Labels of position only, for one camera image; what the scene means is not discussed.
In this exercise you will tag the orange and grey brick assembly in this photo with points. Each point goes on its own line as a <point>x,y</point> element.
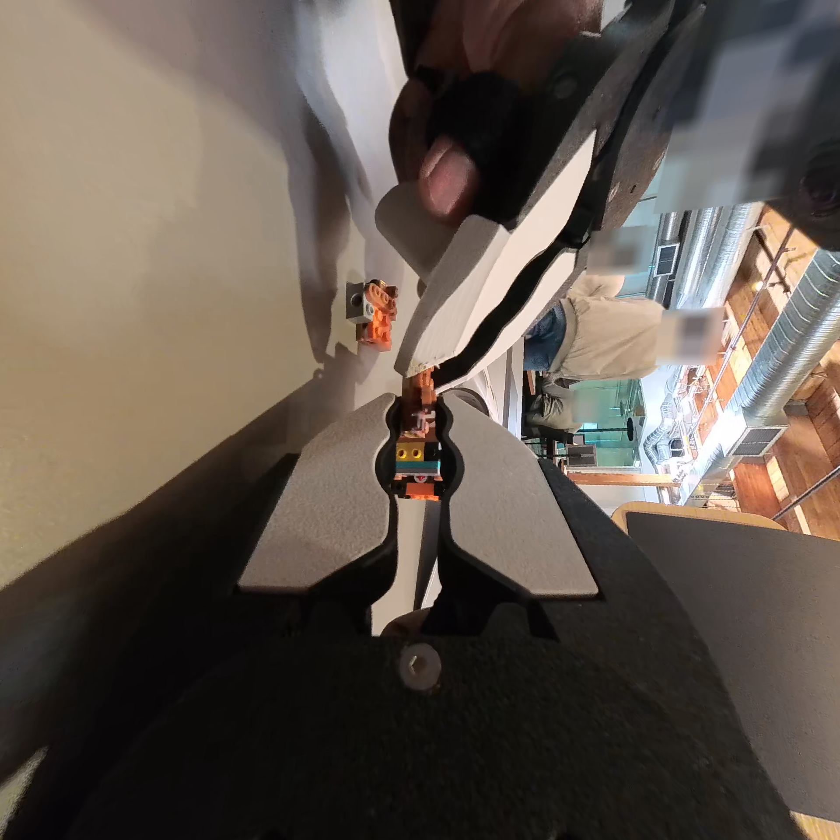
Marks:
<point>377,328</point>

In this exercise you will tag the multicoloured brick model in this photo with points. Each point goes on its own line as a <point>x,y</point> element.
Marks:
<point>417,453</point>

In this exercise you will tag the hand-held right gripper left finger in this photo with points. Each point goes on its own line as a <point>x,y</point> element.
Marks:
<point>321,512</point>

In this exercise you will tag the ribbed silver ventilation duct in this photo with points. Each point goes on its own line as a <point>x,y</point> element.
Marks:
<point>709,249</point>
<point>787,341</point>

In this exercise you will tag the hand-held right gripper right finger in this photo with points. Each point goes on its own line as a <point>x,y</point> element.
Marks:
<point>518,518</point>

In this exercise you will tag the black screen with wooden frame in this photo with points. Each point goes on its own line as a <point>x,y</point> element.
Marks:
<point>754,623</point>

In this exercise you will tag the person's left hand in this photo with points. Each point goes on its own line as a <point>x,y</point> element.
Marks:
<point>449,180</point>

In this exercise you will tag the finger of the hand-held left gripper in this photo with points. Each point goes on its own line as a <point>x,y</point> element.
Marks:
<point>453,295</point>
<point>525,315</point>

